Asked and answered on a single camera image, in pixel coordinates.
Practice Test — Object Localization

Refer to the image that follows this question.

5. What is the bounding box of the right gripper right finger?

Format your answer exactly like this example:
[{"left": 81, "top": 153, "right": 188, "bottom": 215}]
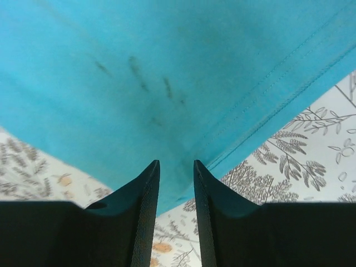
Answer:
[{"left": 194, "top": 160, "right": 355, "bottom": 267}]

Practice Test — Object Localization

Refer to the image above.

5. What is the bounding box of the teal t shirt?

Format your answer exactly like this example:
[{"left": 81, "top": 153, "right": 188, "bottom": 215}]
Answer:
[{"left": 1, "top": 1, "right": 355, "bottom": 213}]

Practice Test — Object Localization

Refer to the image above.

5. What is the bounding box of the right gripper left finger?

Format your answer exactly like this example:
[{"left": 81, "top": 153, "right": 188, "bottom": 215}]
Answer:
[{"left": 1, "top": 160, "right": 160, "bottom": 266}]

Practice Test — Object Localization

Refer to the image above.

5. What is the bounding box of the floral patterned table mat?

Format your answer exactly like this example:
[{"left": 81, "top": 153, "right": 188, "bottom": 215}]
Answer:
[{"left": 1, "top": 72, "right": 355, "bottom": 266}]

